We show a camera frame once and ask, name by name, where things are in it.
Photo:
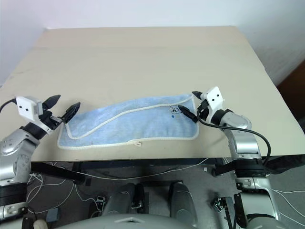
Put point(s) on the light blue towel white trim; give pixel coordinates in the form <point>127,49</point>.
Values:
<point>133,124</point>

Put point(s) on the small blue-grey box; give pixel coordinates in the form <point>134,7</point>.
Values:
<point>53,214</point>

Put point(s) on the grey robot torso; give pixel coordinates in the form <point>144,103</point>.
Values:
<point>140,221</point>

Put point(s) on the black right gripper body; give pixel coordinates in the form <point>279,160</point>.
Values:
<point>202,111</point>

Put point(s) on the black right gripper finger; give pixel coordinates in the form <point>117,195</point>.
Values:
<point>188,113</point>
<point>197,94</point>

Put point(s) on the grey rounded robot leg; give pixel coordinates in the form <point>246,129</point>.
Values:
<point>122,199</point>
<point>182,199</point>

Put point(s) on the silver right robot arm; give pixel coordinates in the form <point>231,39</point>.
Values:
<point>245,145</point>

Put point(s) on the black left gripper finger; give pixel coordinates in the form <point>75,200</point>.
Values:
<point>52,102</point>
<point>71,111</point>

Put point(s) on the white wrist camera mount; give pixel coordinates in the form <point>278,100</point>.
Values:
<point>213,99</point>
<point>26,106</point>

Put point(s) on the beige round object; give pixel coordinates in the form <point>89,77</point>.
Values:
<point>40,224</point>

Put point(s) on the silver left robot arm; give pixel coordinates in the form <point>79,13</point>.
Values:
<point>14,148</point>

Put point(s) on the black metal floor clamp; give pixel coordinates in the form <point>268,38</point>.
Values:
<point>219,205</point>
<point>100,201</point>

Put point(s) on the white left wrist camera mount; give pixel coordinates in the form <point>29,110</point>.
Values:
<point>26,106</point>

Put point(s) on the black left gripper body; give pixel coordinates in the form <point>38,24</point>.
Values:
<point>50,118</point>

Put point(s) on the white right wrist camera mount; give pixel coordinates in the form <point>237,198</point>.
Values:
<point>213,99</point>

